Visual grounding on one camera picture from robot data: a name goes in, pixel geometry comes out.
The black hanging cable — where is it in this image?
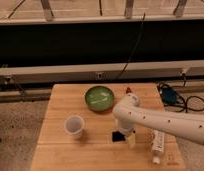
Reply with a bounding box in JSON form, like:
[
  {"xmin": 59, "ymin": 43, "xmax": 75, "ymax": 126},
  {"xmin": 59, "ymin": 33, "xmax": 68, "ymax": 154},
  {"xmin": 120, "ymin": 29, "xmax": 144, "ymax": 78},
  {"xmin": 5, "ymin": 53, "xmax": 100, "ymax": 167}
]
[{"xmin": 113, "ymin": 12, "xmax": 147, "ymax": 81}]

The black floor cable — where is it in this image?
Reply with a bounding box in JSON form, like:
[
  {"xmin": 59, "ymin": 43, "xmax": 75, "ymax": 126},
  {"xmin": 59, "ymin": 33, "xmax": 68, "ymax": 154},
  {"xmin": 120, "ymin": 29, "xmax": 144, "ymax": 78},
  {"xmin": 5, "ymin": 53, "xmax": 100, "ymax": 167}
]
[{"xmin": 157, "ymin": 73, "xmax": 204, "ymax": 114}]

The black eraser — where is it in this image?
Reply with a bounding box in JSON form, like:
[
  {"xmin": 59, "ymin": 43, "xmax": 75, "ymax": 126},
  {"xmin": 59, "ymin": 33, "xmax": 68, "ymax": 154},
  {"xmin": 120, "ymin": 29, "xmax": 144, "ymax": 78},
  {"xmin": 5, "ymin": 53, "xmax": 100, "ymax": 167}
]
[{"xmin": 112, "ymin": 131, "xmax": 125, "ymax": 142}]

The blue power box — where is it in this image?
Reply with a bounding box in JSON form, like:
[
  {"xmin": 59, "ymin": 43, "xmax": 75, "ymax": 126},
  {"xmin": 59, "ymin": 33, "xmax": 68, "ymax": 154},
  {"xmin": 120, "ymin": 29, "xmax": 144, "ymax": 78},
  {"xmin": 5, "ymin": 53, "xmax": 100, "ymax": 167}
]
[{"xmin": 162, "ymin": 89, "xmax": 177, "ymax": 104}]

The green bowl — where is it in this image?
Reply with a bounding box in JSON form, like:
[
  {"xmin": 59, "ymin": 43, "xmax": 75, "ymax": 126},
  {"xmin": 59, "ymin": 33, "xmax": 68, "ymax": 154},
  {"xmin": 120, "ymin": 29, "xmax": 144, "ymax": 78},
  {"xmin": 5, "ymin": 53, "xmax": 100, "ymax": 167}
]
[{"xmin": 85, "ymin": 86, "xmax": 115, "ymax": 112}]

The white metal rail beam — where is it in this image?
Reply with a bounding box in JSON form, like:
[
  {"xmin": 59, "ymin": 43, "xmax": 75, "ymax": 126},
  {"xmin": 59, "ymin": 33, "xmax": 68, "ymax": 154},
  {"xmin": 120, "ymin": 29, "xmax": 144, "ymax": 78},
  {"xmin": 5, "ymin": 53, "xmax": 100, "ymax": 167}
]
[{"xmin": 0, "ymin": 60, "xmax": 204, "ymax": 84}]

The white toothpaste tube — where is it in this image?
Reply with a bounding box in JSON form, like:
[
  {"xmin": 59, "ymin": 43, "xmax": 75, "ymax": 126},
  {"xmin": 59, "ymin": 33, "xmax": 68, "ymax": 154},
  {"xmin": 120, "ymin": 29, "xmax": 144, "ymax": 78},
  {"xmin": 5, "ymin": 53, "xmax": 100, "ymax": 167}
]
[{"xmin": 151, "ymin": 130, "xmax": 165, "ymax": 165}]

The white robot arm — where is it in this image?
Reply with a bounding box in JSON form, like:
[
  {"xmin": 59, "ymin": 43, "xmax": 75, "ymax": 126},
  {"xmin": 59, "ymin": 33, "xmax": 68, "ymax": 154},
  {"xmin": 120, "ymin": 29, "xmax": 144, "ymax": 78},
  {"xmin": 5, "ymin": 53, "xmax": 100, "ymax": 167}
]
[{"xmin": 113, "ymin": 93, "xmax": 204, "ymax": 145}]

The red-brown sausage toy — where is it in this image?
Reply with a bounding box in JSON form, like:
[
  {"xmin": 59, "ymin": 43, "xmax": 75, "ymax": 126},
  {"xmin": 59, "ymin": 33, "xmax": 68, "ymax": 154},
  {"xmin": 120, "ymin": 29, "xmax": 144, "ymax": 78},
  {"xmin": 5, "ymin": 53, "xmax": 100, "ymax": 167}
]
[{"xmin": 126, "ymin": 87, "xmax": 132, "ymax": 93}]

